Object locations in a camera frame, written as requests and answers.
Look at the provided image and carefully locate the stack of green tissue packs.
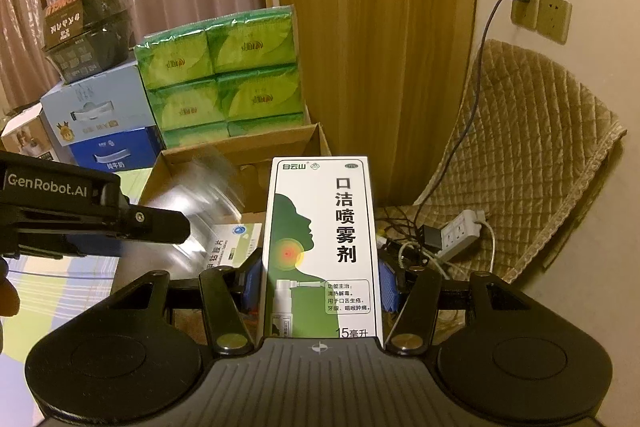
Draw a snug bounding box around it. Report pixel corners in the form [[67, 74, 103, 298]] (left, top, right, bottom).
[[134, 4, 307, 152]]

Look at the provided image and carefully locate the white cable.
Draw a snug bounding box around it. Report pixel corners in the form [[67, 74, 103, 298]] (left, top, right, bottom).
[[477, 219, 499, 270]]

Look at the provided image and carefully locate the black plug adapter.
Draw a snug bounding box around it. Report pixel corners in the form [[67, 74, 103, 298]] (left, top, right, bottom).
[[419, 223, 446, 253]]

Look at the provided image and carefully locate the quilted chair cover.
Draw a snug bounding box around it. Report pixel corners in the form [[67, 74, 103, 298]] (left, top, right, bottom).
[[415, 39, 628, 285]]

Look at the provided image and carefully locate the white green tablet box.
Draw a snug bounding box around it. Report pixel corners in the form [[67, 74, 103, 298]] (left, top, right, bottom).
[[205, 223, 264, 269]]

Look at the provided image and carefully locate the dark blue milk carton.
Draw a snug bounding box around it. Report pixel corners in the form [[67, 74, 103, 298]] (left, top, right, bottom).
[[67, 126, 165, 172]]

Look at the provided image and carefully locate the cardboard box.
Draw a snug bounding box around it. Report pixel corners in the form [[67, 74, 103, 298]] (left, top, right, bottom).
[[137, 122, 333, 258]]

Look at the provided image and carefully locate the person's left hand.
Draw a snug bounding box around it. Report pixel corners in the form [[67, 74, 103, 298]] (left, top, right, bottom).
[[0, 257, 18, 318]]

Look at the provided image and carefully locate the white power strip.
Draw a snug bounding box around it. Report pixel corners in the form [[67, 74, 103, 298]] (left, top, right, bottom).
[[432, 208, 488, 260]]

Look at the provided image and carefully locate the clear plastic blister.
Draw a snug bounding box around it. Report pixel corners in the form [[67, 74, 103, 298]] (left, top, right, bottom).
[[145, 147, 251, 258]]

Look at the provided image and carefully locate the light blue milk carton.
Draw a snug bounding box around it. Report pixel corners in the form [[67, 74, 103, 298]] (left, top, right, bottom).
[[40, 62, 161, 150]]

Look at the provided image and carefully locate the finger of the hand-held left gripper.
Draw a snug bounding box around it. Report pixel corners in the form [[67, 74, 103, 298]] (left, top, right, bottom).
[[116, 206, 192, 245]]

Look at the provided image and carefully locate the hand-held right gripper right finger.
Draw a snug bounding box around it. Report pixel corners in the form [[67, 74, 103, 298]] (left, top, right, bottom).
[[378, 259, 531, 356]]

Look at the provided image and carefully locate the wooden door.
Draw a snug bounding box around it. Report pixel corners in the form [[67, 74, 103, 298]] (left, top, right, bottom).
[[272, 0, 481, 208]]

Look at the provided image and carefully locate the grey cable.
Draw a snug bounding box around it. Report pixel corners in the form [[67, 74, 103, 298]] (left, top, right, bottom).
[[417, 0, 531, 228]]

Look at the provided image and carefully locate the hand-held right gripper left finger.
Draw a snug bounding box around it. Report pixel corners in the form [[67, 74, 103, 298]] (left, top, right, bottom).
[[107, 255, 264, 356]]

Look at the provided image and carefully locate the white product box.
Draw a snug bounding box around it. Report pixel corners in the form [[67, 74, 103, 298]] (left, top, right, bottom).
[[0, 103, 56, 165]]

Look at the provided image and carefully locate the white green spray box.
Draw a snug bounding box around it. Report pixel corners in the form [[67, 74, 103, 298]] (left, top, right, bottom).
[[255, 155, 386, 350]]

